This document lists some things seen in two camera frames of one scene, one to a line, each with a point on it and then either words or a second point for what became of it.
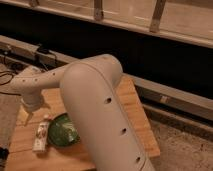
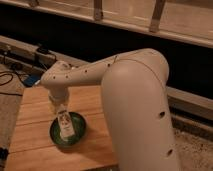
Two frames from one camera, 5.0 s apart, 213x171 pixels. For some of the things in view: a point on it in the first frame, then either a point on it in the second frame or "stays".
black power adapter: [43, 49] stays
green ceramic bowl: [61, 132] stays
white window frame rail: [189, 21] stays
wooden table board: [21, 155] stays
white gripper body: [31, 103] -> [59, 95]
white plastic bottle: [40, 137] -> [66, 127]
